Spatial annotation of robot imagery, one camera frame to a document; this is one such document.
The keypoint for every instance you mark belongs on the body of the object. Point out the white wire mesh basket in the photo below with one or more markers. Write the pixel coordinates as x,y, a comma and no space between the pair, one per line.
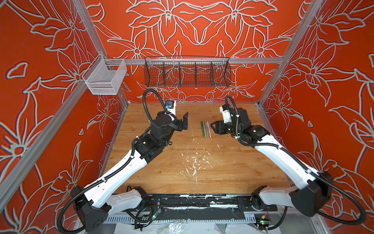
105,76

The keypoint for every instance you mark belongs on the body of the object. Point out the pink pen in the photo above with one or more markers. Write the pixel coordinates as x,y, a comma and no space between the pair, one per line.
208,129

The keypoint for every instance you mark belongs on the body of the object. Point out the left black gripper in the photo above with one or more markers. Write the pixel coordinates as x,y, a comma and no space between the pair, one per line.
178,123

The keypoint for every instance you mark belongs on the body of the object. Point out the dark green pen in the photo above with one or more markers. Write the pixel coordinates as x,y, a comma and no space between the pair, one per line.
203,128

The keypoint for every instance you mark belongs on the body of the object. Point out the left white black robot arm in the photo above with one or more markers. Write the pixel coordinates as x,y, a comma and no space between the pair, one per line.
95,202

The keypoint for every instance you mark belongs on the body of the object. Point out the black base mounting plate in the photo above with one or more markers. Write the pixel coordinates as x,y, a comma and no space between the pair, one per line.
241,202

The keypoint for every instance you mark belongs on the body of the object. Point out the grey slotted cable duct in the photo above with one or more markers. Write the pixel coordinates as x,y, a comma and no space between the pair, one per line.
126,219

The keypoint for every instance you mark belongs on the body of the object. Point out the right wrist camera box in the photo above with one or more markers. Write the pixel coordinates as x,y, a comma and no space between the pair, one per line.
225,111

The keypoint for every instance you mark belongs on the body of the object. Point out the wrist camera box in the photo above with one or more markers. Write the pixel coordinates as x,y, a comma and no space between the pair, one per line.
171,106
225,111

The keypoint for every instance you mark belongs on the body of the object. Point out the light green pen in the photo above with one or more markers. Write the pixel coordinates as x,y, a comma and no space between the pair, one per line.
203,124

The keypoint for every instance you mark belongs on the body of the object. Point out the black wire mesh basket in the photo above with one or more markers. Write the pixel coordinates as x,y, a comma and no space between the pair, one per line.
187,71

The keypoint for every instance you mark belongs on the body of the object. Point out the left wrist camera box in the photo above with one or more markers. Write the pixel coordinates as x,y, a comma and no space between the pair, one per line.
171,106

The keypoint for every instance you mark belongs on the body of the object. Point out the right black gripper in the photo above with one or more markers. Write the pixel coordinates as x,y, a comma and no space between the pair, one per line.
218,125

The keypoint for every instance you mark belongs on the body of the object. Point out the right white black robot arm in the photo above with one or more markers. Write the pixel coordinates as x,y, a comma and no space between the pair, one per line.
307,193

